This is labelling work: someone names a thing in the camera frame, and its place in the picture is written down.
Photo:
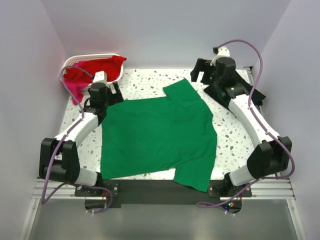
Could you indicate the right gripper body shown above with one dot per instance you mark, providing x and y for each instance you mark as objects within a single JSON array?
[{"x": 209, "y": 77}]

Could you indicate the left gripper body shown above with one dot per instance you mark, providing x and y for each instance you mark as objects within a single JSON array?
[{"x": 109, "y": 98}]

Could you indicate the green t-shirt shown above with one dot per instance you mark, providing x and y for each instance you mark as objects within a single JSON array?
[{"x": 150, "y": 135}]

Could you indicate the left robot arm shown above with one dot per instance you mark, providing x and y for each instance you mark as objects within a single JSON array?
[{"x": 59, "y": 159}]

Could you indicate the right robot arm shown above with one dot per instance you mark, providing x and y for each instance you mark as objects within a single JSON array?
[{"x": 270, "y": 154}]

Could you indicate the pink t-shirt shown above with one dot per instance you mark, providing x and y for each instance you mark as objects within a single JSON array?
[{"x": 76, "y": 81}]

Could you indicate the red t-shirt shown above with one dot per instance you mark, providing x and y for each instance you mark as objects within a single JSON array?
[{"x": 112, "y": 66}]

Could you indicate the white perforated laundry basket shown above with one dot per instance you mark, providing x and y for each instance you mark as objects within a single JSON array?
[{"x": 74, "y": 59}]

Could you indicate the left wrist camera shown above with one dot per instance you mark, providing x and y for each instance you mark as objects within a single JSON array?
[{"x": 100, "y": 77}]

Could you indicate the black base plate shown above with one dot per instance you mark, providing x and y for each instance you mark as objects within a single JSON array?
[{"x": 161, "y": 192}]

